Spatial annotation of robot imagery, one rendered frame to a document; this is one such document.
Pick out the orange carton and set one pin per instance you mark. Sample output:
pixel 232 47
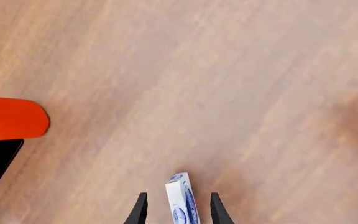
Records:
pixel 11 119

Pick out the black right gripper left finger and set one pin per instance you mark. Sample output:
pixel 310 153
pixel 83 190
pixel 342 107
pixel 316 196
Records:
pixel 139 210

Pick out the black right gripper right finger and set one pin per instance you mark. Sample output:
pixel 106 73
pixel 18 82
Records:
pixel 218 210

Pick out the white and blue printed box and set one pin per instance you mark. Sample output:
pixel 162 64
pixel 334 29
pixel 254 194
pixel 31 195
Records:
pixel 182 200

